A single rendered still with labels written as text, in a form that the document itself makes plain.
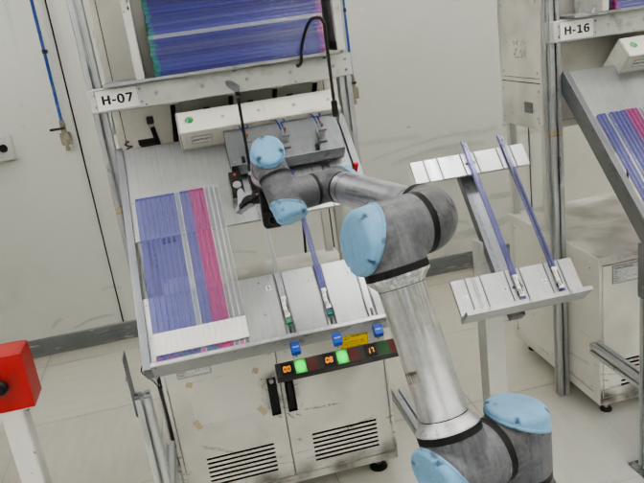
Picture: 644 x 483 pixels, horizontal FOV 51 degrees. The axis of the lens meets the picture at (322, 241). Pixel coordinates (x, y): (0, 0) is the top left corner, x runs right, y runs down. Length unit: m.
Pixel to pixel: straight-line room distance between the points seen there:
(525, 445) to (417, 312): 0.30
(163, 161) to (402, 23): 1.98
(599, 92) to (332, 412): 1.35
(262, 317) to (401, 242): 0.73
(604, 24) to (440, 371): 1.57
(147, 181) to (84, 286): 1.79
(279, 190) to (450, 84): 2.45
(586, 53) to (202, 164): 1.40
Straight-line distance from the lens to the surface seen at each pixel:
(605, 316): 2.51
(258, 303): 1.81
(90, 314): 3.84
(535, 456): 1.30
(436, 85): 3.82
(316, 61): 2.11
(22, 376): 1.94
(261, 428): 2.24
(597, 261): 2.43
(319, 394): 2.21
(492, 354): 2.09
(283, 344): 1.78
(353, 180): 1.46
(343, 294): 1.83
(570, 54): 2.61
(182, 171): 2.06
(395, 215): 1.15
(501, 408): 1.29
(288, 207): 1.48
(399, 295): 1.16
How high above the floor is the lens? 1.47
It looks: 18 degrees down
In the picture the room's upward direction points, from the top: 8 degrees counter-clockwise
